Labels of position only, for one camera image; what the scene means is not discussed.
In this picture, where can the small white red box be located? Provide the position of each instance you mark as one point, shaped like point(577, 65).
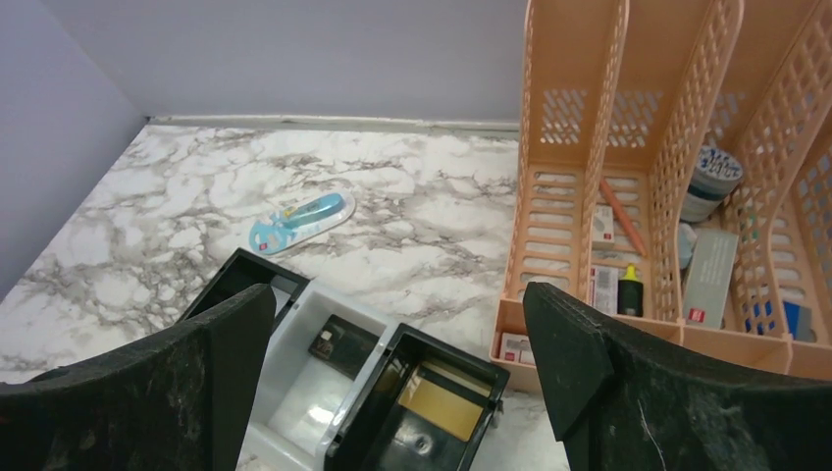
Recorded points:
point(516, 348)

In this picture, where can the blue packaged tool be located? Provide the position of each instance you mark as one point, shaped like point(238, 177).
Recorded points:
point(294, 224)

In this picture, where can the gold credit card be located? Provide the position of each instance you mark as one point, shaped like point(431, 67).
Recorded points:
point(447, 410)

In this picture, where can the white middle tray bin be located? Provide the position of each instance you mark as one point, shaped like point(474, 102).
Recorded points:
point(300, 401)

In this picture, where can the peach plastic file organizer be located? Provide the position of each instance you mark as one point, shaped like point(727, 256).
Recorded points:
point(627, 91)

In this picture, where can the grey staples box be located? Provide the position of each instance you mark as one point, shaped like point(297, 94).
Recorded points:
point(708, 278)

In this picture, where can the black credit card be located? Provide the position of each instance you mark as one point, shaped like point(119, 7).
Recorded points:
point(343, 346)

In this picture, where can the black left tray bin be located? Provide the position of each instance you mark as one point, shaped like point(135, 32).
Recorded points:
point(242, 270)

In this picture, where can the white eraser box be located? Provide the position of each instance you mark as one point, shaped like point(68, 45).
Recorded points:
point(603, 233)

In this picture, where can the blue item in organizer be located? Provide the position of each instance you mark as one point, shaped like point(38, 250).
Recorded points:
point(798, 320)

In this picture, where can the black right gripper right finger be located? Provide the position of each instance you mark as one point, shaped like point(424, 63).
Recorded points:
point(619, 398)

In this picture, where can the white barcode box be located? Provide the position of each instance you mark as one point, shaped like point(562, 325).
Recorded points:
point(604, 289)

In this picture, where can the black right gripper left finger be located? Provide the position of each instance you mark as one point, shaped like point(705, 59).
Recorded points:
point(179, 399)

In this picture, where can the yellow black highlighter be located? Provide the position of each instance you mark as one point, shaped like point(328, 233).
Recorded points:
point(630, 296)

